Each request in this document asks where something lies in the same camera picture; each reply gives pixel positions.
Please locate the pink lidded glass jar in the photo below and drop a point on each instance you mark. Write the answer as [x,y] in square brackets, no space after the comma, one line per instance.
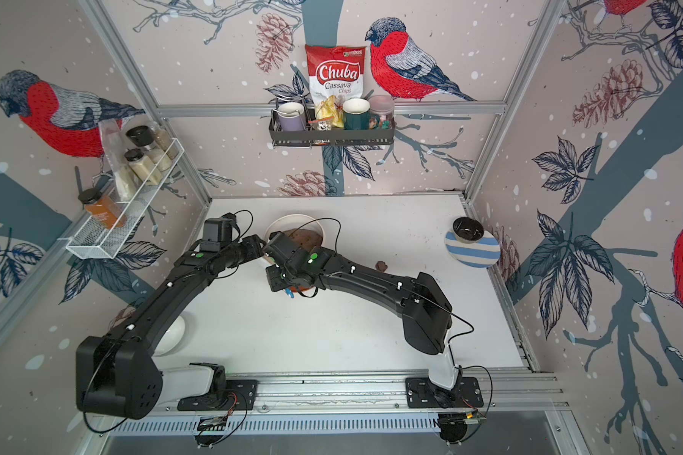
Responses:
[382,111]

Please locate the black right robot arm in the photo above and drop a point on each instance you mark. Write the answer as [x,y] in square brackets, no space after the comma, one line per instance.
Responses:
[425,312]

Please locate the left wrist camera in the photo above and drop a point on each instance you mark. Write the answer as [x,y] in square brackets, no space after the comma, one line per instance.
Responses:
[218,233]

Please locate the dark metal wall shelf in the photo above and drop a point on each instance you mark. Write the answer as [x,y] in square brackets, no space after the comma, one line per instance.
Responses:
[334,137]

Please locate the white wire spice rack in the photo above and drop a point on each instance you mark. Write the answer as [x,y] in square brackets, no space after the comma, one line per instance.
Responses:
[93,240]

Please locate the small black bowl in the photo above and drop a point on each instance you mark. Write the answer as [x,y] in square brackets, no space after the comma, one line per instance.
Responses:
[468,230]

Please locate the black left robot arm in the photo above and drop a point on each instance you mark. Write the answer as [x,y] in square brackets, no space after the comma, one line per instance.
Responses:
[116,374]

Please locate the green mug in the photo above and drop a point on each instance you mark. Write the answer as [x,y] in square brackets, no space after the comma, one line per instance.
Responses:
[357,114]

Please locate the blue striped plate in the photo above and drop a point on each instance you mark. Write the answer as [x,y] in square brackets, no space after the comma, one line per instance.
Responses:
[482,253]

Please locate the white ceramic bowl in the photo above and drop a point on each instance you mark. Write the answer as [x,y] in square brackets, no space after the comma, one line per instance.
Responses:
[171,338]

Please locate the tall black lid spice jar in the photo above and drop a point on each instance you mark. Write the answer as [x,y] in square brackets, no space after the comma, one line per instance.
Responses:
[144,139]

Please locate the red Chuba chips bag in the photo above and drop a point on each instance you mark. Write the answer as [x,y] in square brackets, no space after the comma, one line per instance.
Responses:
[336,74]

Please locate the purple mug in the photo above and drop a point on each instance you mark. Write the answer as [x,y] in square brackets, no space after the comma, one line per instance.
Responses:
[291,117]

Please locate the clear plastic bag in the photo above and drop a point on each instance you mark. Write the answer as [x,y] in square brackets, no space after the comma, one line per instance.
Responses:
[125,179]

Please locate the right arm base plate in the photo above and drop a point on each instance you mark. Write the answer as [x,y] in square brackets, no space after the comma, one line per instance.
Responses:
[421,393]

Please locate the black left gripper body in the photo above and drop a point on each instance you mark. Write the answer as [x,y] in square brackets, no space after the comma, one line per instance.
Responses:
[249,249]

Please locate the orange spice jar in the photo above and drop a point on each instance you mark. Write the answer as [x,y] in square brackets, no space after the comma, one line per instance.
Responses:
[102,208]

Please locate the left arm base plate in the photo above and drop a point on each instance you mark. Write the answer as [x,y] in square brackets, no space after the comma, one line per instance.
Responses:
[236,394]

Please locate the small snack packet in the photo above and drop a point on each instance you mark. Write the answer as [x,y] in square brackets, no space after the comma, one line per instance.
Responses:
[320,125]

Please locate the cream ceramic flower pot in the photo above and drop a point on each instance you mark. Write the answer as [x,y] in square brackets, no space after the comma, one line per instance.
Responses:
[302,229]

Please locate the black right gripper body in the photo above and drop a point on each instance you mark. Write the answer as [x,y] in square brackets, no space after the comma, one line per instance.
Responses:
[277,279]

